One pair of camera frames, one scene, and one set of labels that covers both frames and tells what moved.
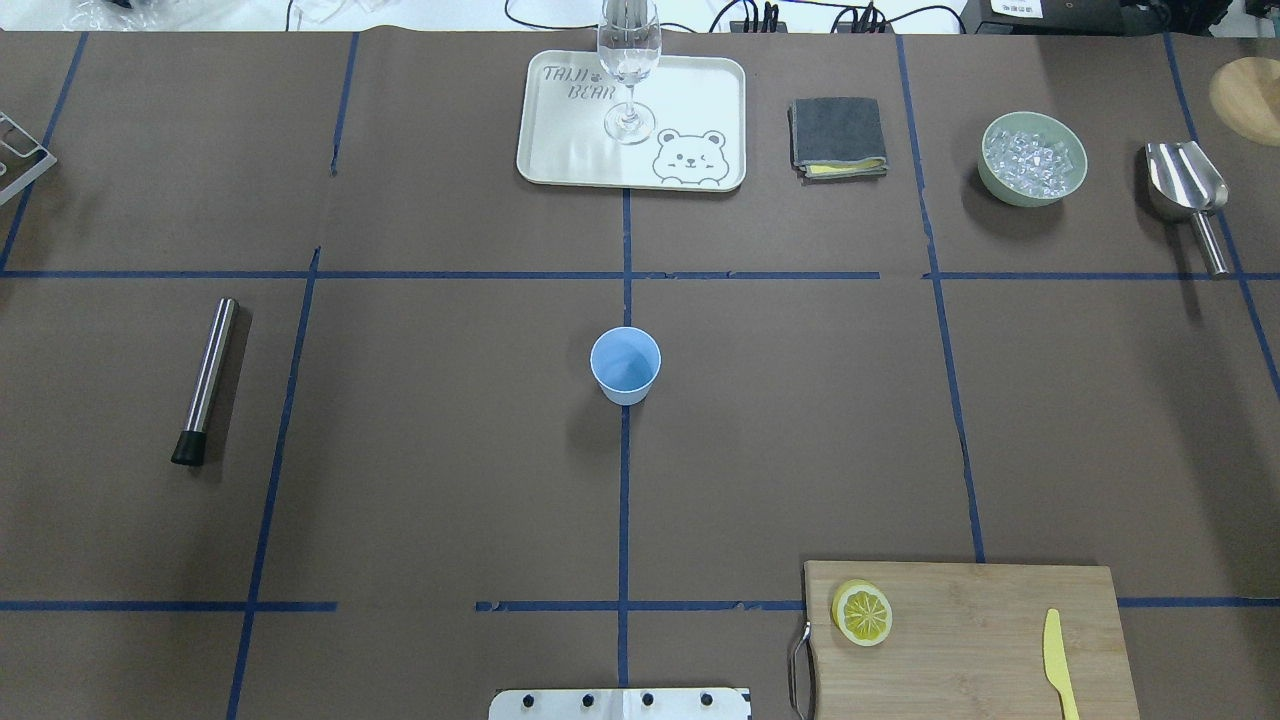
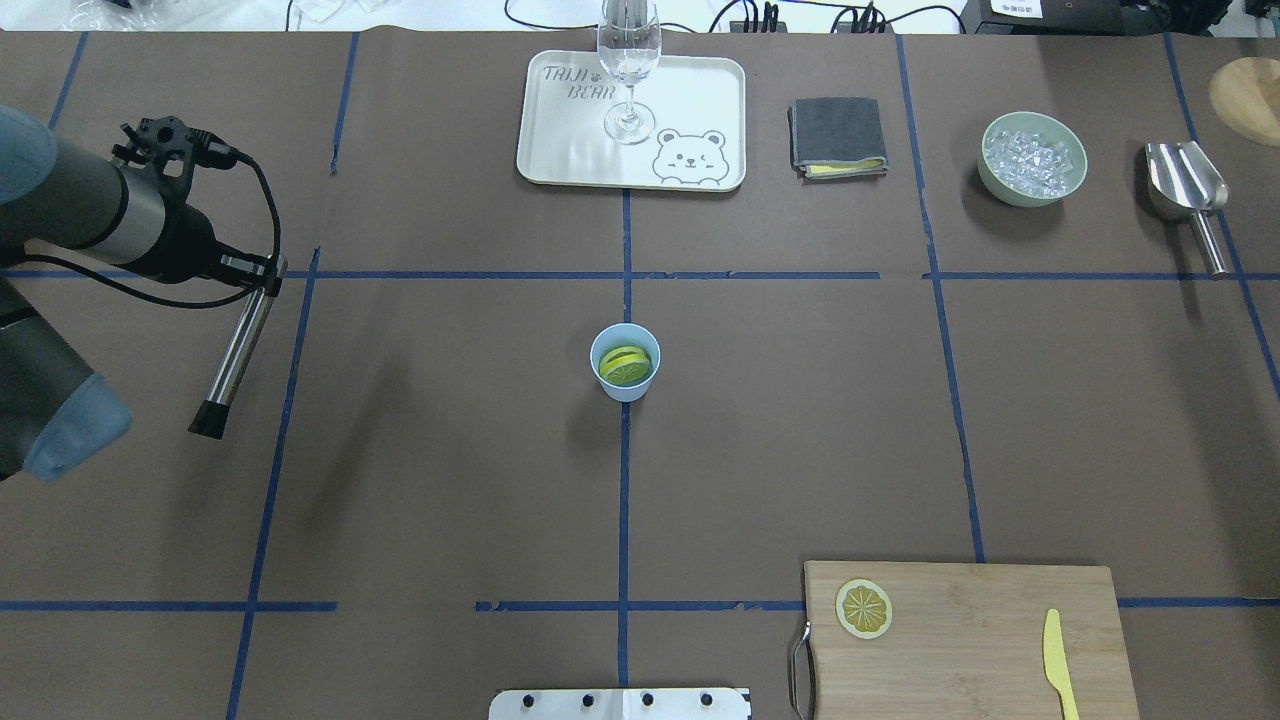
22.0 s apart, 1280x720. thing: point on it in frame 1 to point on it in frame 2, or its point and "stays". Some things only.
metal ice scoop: x=1186 y=185 stays
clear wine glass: x=629 y=41 stays
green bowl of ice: x=1030 y=159 stays
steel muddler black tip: x=191 y=445 to x=211 y=420
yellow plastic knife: x=1056 y=665 stays
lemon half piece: x=862 y=612 to x=624 y=364
